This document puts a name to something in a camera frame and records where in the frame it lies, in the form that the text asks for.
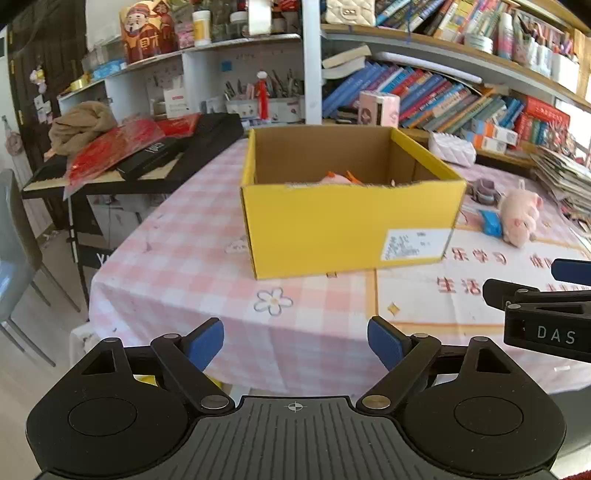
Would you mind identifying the grey chair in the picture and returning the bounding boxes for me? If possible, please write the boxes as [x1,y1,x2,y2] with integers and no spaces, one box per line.
[0,168,81,367]

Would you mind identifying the white small bag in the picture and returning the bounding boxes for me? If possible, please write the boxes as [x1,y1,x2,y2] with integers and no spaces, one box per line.
[247,0,273,37]

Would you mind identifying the pink plush pig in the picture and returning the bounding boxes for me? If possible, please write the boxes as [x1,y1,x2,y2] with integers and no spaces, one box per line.
[498,181,543,249]

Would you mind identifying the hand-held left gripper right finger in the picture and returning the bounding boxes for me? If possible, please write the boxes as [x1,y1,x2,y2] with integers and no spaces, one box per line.
[356,316,522,415]

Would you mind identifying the brown cloth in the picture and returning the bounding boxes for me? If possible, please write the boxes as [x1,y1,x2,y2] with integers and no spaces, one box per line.
[48,102,118,155]

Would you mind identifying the white red desk card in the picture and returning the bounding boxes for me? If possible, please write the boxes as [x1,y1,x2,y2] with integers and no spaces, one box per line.
[164,76,186,118]

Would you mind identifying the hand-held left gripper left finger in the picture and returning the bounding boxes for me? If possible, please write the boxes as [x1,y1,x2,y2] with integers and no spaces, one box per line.
[69,318,235,415]

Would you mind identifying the red boxed book set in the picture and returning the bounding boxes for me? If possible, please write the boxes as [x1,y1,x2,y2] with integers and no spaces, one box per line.
[513,97,573,148]

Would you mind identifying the row of colourful books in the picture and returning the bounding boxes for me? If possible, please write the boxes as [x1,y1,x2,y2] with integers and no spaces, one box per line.
[323,62,525,134]

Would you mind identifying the row of thin books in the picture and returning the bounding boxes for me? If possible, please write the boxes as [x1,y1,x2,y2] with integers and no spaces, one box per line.
[375,0,509,43]

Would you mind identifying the stack of papers and notebooks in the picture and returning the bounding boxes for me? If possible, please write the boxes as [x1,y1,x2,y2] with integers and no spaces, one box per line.
[531,147,591,224]

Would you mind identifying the pen holder with pens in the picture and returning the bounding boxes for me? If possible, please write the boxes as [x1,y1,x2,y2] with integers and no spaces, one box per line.
[224,69,305,123]

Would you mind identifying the cream quilted handbag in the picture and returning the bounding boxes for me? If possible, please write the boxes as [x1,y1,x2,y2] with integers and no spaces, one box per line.
[325,0,376,27]

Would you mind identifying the white long flat case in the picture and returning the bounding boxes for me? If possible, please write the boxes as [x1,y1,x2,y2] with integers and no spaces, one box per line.
[372,51,483,84]

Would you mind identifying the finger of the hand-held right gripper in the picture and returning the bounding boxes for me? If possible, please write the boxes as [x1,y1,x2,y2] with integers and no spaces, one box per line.
[551,258,591,281]
[482,278,591,319]

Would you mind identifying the orange white small box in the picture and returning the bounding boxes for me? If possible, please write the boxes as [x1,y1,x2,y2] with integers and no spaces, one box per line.
[471,121,519,144]
[462,133,507,153]

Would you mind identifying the pink cartoon cylinder container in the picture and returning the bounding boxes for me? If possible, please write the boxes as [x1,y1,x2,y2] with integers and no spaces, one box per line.
[359,91,400,127]

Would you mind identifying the white corner shelf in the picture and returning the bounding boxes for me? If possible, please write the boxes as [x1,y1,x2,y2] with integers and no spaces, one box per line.
[58,32,305,125]

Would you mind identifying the black keyboard stand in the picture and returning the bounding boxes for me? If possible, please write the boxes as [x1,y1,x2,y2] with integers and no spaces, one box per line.
[67,185,185,324]

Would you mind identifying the white wooden bookshelf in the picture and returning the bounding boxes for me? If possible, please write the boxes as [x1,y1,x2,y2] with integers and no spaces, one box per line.
[302,0,591,167]

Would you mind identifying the red plastic bag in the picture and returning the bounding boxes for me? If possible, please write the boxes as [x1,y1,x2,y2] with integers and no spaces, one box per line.
[65,117,201,185]

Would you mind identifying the white jar yellow label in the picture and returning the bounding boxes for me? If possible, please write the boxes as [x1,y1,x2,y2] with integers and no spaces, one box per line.
[191,10,212,47]

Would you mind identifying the thick book lying flat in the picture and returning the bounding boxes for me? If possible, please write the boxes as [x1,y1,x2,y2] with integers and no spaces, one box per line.
[322,44,372,79]

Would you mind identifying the blue small boxes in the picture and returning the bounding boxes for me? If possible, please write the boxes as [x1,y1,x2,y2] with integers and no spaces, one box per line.
[90,60,127,81]

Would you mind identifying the white quilted purse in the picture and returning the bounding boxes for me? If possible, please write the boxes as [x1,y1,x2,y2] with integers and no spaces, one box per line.
[428,131,476,166]

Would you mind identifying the dark door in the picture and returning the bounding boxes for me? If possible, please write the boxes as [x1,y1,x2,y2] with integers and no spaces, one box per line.
[7,0,88,232]

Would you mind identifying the white boxes of pens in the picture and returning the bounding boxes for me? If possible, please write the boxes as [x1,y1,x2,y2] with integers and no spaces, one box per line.
[496,9,580,93]

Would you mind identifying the black electronic keyboard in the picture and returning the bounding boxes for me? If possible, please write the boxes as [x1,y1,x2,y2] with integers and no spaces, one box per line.
[23,113,245,199]

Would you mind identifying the yellow cardboard box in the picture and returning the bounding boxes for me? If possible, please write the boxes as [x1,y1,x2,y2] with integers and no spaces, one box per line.
[240,126,467,280]

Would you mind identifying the red fortune figure decoration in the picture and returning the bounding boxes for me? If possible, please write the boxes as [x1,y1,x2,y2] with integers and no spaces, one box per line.
[121,2,178,65]

